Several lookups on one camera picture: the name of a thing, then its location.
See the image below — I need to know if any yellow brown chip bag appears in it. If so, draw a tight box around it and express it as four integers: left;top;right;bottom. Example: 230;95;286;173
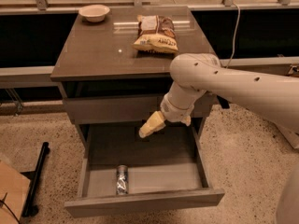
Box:
133;15;178;54

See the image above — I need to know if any silver blue redbull can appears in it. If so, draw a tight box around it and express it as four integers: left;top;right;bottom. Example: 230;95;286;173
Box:
116;165;129;195

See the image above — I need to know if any open grey middle drawer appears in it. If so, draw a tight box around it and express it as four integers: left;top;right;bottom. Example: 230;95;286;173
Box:
64;118;224;217

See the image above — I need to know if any white paper bowl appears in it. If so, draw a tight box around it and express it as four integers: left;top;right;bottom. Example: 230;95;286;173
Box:
78;5;110;23

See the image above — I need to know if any black metal pole stand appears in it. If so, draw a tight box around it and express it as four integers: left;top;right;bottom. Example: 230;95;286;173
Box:
21;142;50;217

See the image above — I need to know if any cardboard box on floor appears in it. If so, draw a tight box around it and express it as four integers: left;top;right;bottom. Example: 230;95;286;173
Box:
278;125;299;149

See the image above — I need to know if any closed grey top drawer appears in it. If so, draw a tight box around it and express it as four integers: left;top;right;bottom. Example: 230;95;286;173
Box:
63;91;217;125

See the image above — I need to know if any black cable on cardboard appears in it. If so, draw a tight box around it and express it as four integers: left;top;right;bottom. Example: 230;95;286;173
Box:
0;192;21;224

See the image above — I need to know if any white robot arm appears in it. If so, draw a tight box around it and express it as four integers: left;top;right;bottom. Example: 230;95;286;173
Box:
139;53;299;224

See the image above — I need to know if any grey drawer cabinet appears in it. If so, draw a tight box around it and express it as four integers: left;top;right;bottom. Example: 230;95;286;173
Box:
50;6;226;218

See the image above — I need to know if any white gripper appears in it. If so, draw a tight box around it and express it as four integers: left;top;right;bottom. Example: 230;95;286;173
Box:
139;94;194;138

